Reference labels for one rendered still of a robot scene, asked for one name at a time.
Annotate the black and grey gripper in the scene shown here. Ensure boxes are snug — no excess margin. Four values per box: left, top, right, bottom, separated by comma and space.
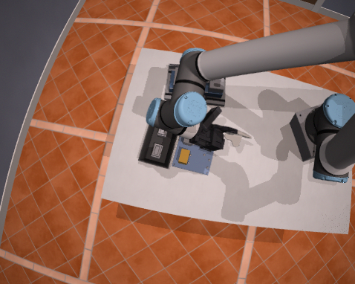
189, 121, 252, 152

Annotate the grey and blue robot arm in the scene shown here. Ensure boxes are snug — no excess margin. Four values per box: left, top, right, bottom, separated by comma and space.
146, 11, 355, 183

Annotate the yellow rectangular block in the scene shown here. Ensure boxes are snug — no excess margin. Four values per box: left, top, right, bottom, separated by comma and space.
178, 149, 190, 165

